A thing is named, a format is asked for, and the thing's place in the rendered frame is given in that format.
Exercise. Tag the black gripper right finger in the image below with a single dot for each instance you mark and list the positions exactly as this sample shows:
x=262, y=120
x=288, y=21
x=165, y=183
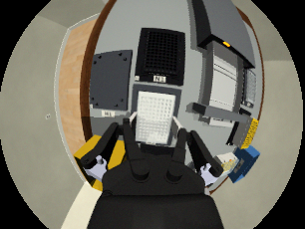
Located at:
x=205, y=165

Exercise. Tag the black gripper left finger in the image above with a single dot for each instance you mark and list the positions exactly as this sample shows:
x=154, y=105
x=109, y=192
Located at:
x=96, y=161

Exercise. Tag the blue open-top bin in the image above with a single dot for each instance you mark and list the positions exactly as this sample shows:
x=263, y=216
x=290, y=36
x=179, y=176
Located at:
x=246, y=161

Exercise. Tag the yellow open-top bin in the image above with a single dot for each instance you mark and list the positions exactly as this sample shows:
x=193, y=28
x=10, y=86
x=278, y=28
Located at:
x=118, y=156

